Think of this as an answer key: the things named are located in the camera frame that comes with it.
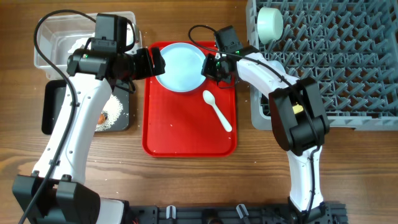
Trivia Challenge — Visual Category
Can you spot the clear plastic bin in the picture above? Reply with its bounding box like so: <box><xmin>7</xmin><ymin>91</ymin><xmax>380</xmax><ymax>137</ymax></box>
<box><xmin>34</xmin><ymin>11</ymin><xmax>142</xmax><ymax>80</ymax></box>

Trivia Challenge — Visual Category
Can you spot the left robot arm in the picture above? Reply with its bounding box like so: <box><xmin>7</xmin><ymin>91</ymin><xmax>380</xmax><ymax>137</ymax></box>
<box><xmin>12</xmin><ymin>14</ymin><xmax>165</xmax><ymax>223</ymax></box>

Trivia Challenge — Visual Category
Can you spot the red serving tray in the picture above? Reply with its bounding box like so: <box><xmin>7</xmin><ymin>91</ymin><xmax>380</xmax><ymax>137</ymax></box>
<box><xmin>142</xmin><ymin>40</ymin><xmax>238</xmax><ymax>158</ymax></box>

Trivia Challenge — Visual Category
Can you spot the orange carrot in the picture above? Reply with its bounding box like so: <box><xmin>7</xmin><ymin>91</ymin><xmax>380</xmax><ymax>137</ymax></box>
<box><xmin>98</xmin><ymin>114</ymin><xmax>106</xmax><ymax>124</ymax></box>

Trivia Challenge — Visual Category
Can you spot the light blue bowl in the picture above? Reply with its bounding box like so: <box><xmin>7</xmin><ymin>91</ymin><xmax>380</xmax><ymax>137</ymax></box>
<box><xmin>269</xmin><ymin>60</ymin><xmax>285</xmax><ymax>74</ymax></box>

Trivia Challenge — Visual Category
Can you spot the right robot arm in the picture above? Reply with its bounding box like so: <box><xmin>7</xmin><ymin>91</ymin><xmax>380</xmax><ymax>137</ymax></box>
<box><xmin>201</xmin><ymin>26</ymin><xmax>330</xmax><ymax>223</ymax></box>

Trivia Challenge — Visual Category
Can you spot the white rice pile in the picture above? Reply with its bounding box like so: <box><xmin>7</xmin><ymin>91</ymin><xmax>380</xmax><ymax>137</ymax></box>
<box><xmin>95</xmin><ymin>95</ymin><xmax>123</xmax><ymax>131</ymax></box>

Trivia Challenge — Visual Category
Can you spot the light blue plate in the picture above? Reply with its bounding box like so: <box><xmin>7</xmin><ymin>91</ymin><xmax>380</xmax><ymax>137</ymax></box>
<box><xmin>156</xmin><ymin>42</ymin><xmax>205</xmax><ymax>93</ymax></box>

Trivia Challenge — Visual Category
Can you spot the grey dishwasher rack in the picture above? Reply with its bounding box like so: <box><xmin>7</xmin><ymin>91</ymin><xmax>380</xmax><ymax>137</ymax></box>
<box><xmin>246</xmin><ymin>0</ymin><xmax>397</xmax><ymax>131</ymax></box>

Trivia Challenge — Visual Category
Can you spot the white plastic spoon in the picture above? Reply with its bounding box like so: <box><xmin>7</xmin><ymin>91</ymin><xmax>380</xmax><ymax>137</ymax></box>
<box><xmin>203</xmin><ymin>90</ymin><xmax>233</xmax><ymax>132</ymax></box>

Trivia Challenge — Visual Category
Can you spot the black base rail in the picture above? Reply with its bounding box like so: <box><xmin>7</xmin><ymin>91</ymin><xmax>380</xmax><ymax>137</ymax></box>
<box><xmin>128</xmin><ymin>202</ymin><xmax>349</xmax><ymax>224</ymax></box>

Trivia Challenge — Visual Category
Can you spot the yellow plastic cup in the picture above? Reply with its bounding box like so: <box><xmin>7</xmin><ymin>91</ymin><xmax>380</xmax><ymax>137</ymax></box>
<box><xmin>292</xmin><ymin>105</ymin><xmax>303</xmax><ymax>114</ymax></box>

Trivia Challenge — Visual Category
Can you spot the black plastic tray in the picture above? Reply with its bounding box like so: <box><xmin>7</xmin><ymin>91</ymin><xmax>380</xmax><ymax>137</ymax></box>
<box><xmin>42</xmin><ymin>80</ymin><xmax>129</xmax><ymax>135</ymax></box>

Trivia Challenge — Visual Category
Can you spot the white paper napkin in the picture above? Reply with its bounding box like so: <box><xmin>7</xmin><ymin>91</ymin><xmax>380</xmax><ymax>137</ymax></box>
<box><xmin>68</xmin><ymin>37</ymin><xmax>92</xmax><ymax>54</ymax></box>

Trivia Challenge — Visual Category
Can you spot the teal green bowl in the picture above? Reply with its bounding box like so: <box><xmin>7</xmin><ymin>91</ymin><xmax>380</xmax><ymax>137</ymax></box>
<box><xmin>257</xmin><ymin>7</ymin><xmax>284</xmax><ymax>45</ymax></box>

